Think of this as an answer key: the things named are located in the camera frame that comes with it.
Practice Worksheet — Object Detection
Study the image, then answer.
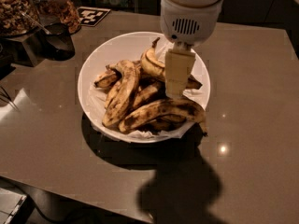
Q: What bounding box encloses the black scoop with handle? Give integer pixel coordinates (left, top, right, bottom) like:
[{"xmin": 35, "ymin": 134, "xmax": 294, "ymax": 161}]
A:
[{"xmin": 21, "ymin": 11, "xmax": 75, "ymax": 61}]

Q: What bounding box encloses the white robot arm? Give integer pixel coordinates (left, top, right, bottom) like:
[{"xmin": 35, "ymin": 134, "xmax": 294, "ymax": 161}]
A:
[{"xmin": 161, "ymin": 0, "xmax": 223, "ymax": 99}]

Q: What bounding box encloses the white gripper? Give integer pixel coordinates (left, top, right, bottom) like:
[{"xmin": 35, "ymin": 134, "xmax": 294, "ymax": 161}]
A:
[{"xmin": 161, "ymin": 0, "xmax": 223, "ymax": 99}]

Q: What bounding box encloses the glass jar of nuts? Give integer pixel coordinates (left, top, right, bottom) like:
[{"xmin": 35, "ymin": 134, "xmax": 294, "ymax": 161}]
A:
[{"xmin": 33, "ymin": 0, "xmax": 80, "ymax": 34}]

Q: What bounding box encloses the long left spotted banana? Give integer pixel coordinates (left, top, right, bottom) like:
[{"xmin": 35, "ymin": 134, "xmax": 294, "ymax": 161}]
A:
[{"xmin": 102, "ymin": 60, "xmax": 140, "ymax": 127}]

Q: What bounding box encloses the grey box at corner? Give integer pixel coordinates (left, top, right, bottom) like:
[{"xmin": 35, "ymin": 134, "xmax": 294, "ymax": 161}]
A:
[{"xmin": 0, "ymin": 188, "xmax": 27, "ymax": 224}]

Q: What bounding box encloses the small far-left banana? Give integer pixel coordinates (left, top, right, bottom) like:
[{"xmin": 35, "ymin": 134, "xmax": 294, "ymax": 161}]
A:
[{"xmin": 94, "ymin": 69, "xmax": 121, "ymax": 88}]

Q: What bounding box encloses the black white marker tag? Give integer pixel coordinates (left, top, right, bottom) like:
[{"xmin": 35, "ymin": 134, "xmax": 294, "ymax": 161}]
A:
[{"xmin": 78, "ymin": 7, "xmax": 110, "ymax": 27}]

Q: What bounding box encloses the glass jar of cashews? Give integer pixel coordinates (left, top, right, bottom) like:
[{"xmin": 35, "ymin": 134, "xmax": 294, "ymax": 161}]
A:
[{"xmin": 0, "ymin": 0, "xmax": 39, "ymax": 37}]

